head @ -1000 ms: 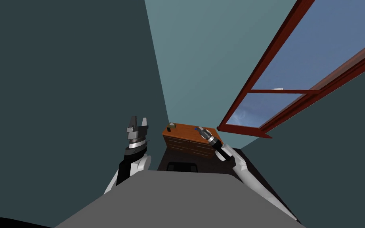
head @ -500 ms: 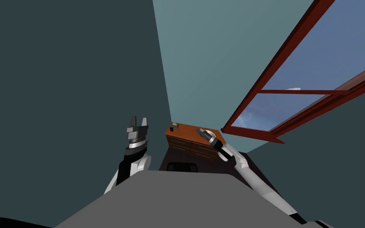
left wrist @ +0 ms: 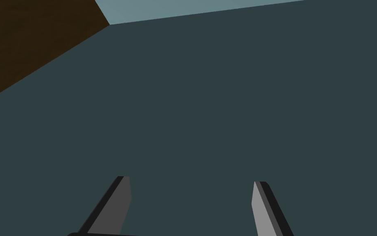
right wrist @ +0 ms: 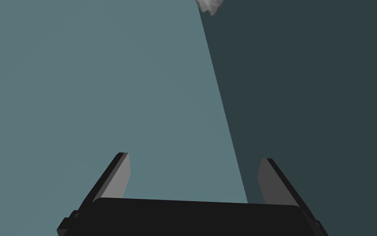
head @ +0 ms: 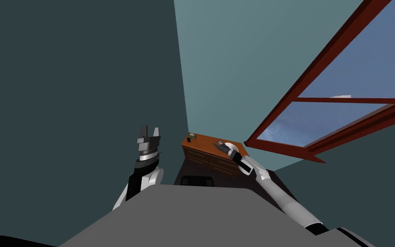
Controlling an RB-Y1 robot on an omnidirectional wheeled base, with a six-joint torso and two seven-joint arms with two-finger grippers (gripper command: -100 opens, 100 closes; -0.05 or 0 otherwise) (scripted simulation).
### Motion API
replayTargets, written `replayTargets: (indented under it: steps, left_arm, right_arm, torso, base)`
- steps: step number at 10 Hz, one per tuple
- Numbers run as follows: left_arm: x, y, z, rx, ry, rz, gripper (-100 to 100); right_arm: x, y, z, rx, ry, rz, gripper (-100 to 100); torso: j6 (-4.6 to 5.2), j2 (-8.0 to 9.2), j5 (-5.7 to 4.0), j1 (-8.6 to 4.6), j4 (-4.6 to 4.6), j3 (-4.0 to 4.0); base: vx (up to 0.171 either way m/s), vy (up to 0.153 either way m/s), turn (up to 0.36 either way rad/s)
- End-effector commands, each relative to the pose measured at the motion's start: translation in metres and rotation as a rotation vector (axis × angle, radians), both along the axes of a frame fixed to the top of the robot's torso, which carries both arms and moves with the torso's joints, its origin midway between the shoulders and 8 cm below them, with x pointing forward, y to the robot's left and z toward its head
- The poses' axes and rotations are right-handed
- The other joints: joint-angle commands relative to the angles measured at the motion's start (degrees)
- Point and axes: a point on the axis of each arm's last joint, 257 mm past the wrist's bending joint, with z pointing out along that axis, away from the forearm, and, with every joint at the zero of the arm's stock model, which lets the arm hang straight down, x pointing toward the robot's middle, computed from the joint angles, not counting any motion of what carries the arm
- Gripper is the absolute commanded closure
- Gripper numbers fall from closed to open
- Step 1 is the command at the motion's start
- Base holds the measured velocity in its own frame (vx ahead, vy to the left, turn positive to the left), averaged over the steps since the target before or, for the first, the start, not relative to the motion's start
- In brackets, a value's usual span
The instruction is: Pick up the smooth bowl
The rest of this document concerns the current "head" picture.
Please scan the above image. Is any brown wooden dresser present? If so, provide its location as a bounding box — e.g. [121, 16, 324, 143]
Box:
[181, 133, 250, 178]

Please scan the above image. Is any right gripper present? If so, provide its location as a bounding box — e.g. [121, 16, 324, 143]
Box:
[213, 140, 234, 156]

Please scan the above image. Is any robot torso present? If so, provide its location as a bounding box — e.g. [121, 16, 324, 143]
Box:
[58, 175, 376, 247]

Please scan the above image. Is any red framed window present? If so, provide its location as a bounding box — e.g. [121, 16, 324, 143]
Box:
[244, 0, 395, 164]

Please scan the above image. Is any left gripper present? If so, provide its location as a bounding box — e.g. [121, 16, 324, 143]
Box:
[136, 125, 162, 154]

